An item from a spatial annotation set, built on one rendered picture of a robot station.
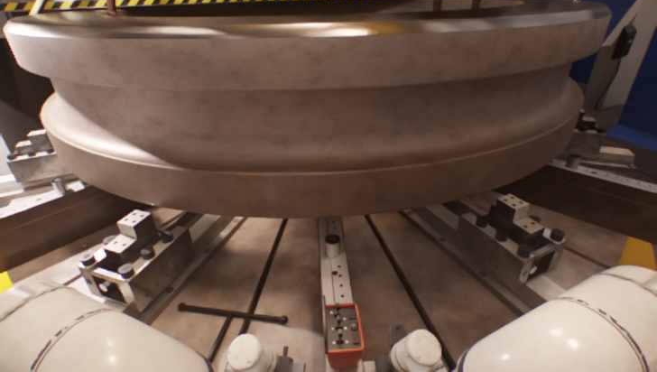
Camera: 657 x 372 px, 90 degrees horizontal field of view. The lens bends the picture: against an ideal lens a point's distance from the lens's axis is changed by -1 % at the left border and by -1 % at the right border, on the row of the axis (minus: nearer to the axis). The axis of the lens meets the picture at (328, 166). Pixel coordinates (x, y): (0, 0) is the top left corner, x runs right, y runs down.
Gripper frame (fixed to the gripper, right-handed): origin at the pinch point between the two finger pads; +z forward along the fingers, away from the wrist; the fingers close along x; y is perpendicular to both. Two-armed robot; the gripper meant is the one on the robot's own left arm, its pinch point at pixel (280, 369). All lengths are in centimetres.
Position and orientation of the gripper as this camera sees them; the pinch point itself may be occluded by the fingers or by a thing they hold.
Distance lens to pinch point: 130.6
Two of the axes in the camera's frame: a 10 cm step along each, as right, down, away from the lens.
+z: 1.8, 6.2, 7.6
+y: 0.8, -7.8, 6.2
